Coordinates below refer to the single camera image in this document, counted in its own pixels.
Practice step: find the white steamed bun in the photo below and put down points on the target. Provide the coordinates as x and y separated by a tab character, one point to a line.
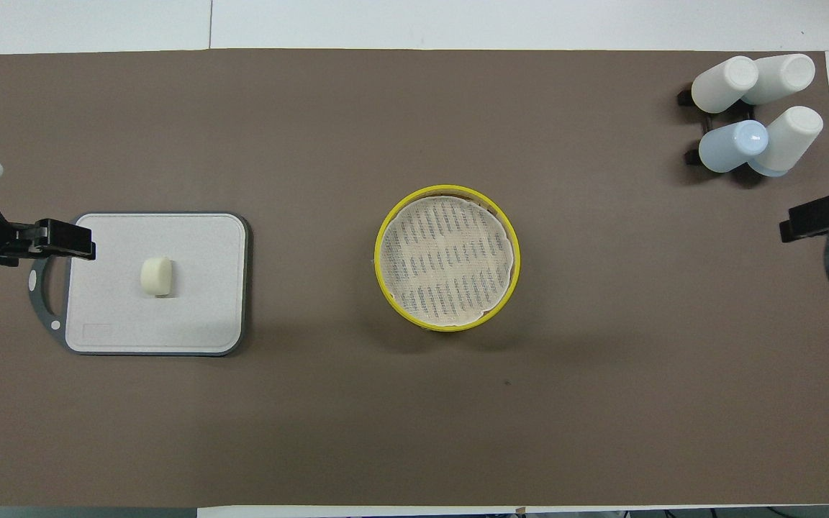
157	277

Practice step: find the yellow bamboo steamer basket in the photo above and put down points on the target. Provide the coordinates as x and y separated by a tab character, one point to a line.
517	280

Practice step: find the white cup with bluish rim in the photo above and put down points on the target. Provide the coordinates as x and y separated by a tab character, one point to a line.
790	140

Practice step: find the light blue plastic cup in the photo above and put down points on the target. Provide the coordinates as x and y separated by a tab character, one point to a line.
733	146

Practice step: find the white cutting board grey rim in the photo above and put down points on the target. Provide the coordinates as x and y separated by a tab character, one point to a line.
170	324

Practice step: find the white plastic cup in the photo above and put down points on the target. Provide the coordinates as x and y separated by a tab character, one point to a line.
724	84
783	78

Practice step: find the black cup rack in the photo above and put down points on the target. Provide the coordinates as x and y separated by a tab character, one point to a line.
686	98

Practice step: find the brown table mat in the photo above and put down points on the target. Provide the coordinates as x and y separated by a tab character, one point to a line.
386	417

